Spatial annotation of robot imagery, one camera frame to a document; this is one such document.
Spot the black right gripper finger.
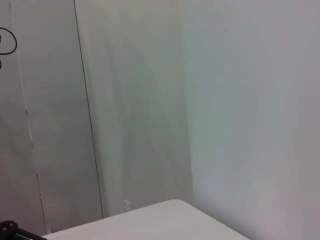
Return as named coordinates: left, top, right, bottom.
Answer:
left=0, top=220, right=42, bottom=240

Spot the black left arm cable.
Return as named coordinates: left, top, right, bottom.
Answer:
left=0, top=26, right=19, bottom=70

